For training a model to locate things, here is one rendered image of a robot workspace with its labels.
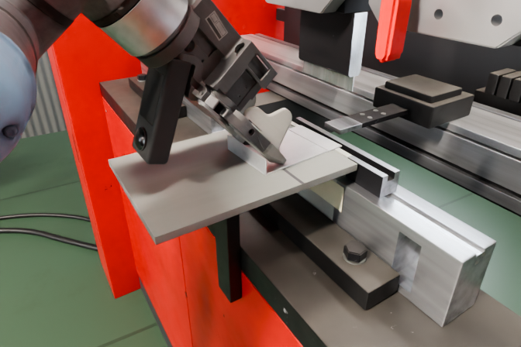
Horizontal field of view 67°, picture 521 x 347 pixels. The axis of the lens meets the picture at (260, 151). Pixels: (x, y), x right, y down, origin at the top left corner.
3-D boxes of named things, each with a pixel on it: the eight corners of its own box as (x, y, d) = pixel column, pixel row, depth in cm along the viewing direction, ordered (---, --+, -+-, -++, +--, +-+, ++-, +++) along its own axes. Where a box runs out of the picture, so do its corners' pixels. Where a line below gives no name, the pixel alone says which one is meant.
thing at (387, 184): (284, 138, 63) (284, 120, 61) (299, 133, 64) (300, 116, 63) (379, 197, 48) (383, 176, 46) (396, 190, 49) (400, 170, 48)
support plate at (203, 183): (108, 166, 51) (108, 159, 50) (277, 122, 63) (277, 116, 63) (155, 245, 37) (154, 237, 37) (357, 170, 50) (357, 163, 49)
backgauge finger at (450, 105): (306, 124, 64) (308, 94, 61) (412, 95, 76) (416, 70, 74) (360, 153, 55) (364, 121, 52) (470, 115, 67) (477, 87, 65)
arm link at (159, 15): (112, 34, 31) (84, 20, 37) (153, 71, 34) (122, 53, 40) (172, -37, 32) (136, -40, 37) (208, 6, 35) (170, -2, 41)
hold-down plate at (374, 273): (236, 189, 67) (235, 173, 65) (262, 180, 69) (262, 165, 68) (364, 312, 44) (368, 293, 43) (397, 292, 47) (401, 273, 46)
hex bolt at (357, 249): (338, 254, 48) (339, 244, 48) (354, 246, 50) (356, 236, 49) (353, 268, 46) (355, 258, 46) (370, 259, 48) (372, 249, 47)
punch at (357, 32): (298, 73, 56) (301, 3, 52) (308, 71, 57) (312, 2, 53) (346, 93, 49) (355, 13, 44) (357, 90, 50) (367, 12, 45)
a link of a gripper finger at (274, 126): (319, 137, 47) (270, 87, 42) (289, 176, 46) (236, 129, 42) (305, 132, 50) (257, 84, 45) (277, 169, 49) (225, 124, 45)
